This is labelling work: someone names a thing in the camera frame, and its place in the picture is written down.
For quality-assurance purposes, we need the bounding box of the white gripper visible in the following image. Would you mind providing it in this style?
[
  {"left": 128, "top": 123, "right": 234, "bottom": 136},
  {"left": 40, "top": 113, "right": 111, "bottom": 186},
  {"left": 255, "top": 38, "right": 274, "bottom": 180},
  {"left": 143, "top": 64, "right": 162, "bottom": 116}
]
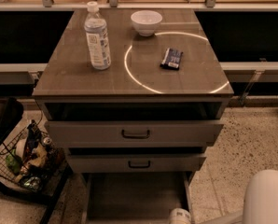
[{"left": 168, "top": 208, "right": 191, "bottom": 224}]

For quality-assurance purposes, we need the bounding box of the grey drawer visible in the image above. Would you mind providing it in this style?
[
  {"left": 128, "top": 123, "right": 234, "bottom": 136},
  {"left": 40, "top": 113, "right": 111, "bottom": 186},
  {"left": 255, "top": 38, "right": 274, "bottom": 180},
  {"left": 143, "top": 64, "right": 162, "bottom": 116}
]
[
  {"left": 45, "top": 120, "right": 223, "bottom": 147},
  {"left": 66, "top": 154, "right": 206, "bottom": 173},
  {"left": 81, "top": 172, "right": 191, "bottom": 224}
]

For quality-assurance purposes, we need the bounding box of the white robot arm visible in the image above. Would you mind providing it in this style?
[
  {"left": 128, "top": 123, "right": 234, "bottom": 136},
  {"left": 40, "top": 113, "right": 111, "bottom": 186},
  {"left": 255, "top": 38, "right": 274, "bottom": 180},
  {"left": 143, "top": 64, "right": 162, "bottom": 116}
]
[{"left": 202, "top": 170, "right": 278, "bottom": 224}]

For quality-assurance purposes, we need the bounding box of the grey drawer cabinet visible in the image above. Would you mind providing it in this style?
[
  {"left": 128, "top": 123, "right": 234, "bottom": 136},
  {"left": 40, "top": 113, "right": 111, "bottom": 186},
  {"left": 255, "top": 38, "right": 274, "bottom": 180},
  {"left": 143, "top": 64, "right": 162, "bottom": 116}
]
[{"left": 32, "top": 8, "right": 235, "bottom": 224}]

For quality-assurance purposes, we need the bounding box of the soda can in basket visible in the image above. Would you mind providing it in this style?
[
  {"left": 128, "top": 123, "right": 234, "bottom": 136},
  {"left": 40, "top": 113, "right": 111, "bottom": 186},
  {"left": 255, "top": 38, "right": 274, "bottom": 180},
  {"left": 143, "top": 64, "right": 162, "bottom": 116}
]
[{"left": 42, "top": 136, "right": 53, "bottom": 151}]

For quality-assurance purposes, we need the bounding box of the dark blue snack packet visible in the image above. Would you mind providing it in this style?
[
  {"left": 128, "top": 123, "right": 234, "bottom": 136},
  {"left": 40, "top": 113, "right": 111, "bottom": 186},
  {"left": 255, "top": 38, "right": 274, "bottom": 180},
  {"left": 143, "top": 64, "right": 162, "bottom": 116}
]
[{"left": 160, "top": 48, "right": 183, "bottom": 70}]

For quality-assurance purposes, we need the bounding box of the dark snack bag in basket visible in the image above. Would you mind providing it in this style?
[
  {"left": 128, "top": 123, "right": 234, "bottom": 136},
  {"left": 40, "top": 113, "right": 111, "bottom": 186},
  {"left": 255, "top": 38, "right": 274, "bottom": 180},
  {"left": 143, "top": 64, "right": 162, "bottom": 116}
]
[{"left": 24, "top": 119, "right": 42, "bottom": 158}]

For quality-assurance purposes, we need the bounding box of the green item in basket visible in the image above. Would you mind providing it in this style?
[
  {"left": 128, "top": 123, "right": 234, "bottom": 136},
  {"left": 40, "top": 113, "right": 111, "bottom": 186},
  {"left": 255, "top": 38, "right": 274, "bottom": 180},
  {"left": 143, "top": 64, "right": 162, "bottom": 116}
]
[{"left": 6, "top": 154, "right": 21, "bottom": 175}]

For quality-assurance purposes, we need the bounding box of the clear plastic water bottle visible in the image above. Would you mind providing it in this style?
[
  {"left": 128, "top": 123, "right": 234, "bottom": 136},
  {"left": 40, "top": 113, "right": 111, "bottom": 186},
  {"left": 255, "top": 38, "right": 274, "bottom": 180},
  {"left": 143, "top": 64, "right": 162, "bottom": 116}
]
[{"left": 84, "top": 2, "right": 111, "bottom": 70}]

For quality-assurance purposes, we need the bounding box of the white ceramic bowl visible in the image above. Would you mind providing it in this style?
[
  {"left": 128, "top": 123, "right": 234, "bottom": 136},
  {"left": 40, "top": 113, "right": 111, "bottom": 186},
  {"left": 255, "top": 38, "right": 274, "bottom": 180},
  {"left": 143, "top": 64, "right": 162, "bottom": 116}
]
[{"left": 131, "top": 10, "right": 162, "bottom": 36}]

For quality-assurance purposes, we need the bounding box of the black wire basket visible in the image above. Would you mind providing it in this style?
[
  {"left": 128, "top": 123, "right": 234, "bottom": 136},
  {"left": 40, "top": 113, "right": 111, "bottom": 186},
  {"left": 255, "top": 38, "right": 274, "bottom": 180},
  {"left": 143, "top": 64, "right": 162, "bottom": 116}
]
[{"left": 0, "top": 129, "right": 64, "bottom": 192}]

